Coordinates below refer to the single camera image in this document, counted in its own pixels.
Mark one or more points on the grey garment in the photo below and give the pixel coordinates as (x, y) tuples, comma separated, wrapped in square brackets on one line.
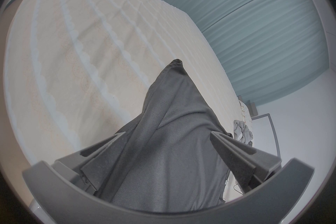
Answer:
[(242, 131)]

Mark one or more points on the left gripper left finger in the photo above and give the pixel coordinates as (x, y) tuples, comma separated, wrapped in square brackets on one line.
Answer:
[(78, 165)]

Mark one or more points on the black T-shirt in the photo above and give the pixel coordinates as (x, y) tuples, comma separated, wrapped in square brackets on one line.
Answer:
[(170, 139)]

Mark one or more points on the bed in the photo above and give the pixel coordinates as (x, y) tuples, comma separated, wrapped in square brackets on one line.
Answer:
[(78, 60)]

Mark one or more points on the grey bedside table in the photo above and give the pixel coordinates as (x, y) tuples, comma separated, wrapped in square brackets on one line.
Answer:
[(253, 108)]

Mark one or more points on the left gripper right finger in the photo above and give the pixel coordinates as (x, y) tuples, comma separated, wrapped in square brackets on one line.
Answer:
[(244, 162)]

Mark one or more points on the white printed pillow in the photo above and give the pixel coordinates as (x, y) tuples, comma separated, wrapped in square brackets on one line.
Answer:
[(244, 112)]

